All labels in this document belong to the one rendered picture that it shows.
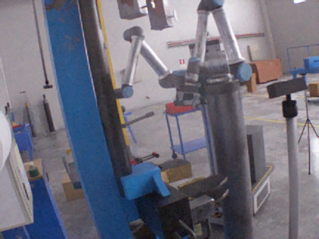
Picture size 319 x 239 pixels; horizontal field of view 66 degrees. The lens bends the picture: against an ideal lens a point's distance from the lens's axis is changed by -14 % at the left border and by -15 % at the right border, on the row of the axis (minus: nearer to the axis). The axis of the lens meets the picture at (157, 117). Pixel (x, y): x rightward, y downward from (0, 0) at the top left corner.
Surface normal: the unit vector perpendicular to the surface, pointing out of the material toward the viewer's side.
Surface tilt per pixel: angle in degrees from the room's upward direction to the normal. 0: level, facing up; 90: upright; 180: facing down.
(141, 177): 90
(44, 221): 90
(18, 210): 90
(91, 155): 90
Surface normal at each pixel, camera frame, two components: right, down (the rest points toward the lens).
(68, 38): 0.41, 0.07
